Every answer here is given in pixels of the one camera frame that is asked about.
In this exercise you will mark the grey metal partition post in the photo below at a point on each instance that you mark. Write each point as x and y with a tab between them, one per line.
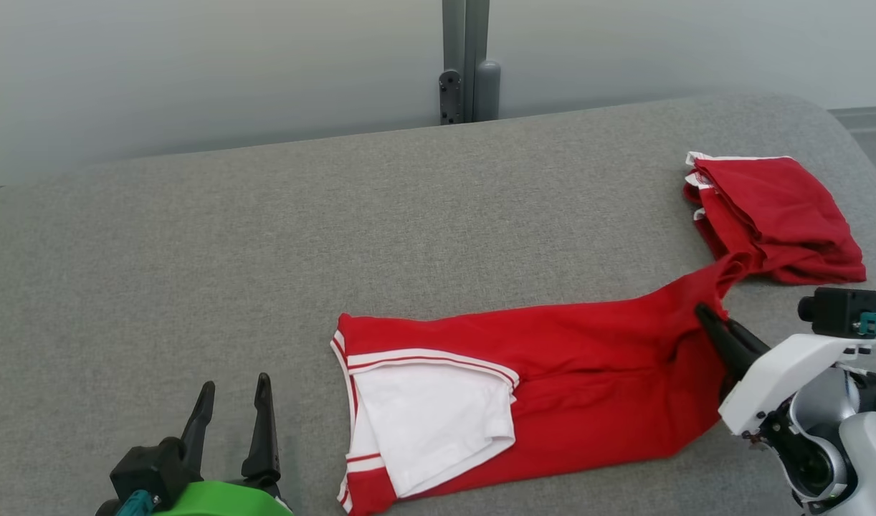
467	57

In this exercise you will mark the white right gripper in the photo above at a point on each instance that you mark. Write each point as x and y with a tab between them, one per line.
782	380

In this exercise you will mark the red shirt with white sleeve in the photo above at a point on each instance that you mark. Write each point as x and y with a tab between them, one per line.
588	358

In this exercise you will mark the red shorts with white trim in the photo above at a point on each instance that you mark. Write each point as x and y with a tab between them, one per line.
775	208

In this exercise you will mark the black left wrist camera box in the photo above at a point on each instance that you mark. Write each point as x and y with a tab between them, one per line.
155	469

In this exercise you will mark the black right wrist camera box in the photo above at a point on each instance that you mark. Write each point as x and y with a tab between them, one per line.
839	312

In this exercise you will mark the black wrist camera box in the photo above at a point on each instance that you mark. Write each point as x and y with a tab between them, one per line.
839	312
155	469

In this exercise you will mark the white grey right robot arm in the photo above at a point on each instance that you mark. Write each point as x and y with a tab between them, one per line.
868	459

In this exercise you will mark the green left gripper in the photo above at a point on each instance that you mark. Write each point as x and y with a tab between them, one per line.
223	500

